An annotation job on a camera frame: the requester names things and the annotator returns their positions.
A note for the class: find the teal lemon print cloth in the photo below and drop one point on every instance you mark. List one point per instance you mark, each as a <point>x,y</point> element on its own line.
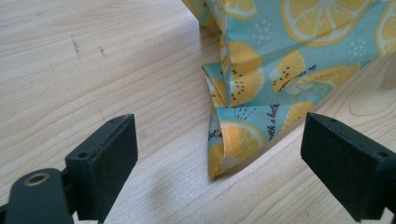
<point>280,49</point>

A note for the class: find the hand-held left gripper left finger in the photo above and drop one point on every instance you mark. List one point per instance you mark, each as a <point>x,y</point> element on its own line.
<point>102,165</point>

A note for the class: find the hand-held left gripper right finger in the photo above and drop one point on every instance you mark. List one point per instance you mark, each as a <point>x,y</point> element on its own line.
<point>342,165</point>

